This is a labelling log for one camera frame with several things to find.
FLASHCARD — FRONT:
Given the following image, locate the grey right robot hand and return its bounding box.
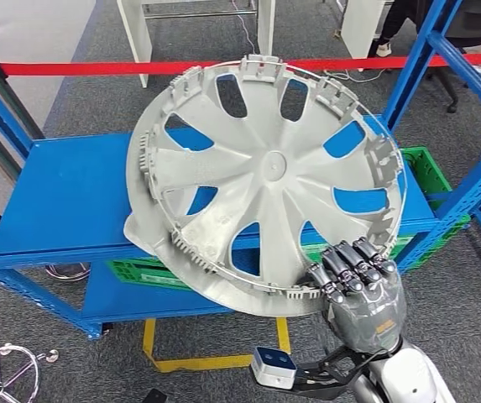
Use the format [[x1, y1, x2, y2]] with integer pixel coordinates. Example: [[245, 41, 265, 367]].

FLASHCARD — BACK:
[[306, 237, 407, 354]]

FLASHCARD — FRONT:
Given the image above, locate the silver plastic wheel cover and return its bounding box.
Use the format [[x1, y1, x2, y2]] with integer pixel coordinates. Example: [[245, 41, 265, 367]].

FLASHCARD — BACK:
[[124, 54, 408, 318]]

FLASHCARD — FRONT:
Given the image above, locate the white curved plastic part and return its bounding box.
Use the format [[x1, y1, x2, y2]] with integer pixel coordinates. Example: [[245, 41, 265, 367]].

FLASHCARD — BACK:
[[123, 212, 161, 259]]

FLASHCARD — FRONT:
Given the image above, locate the white desk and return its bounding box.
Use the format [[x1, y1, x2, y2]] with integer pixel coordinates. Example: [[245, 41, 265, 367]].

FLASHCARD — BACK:
[[116, 0, 277, 89], [340, 0, 386, 60]]

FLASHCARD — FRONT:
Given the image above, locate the person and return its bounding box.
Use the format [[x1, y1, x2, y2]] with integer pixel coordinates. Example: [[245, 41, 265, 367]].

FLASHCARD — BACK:
[[377, 0, 417, 59]]

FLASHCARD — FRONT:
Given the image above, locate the black office chair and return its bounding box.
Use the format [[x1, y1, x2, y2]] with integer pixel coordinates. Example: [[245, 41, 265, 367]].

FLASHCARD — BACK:
[[416, 0, 481, 115]]

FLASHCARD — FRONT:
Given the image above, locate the black round stool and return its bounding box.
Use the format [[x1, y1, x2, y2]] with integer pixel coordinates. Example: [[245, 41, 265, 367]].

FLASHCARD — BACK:
[[0, 343, 60, 403]]

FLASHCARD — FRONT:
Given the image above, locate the red barrier belt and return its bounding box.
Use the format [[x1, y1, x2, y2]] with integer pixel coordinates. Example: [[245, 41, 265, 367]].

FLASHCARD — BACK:
[[0, 52, 481, 78]]

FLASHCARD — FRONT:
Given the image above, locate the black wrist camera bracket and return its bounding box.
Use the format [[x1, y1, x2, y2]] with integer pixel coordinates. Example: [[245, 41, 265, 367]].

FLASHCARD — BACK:
[[294, 343, 393, 399]]

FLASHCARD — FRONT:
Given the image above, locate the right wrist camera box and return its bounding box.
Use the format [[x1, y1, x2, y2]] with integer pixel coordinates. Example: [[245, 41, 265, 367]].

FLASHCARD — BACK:
[[251, 345, 298, 390]]

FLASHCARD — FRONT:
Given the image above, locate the white cable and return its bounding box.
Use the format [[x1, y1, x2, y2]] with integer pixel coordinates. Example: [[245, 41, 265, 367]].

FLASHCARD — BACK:
[[324, 68, 386, 85], [231, 0, 258, 54]]

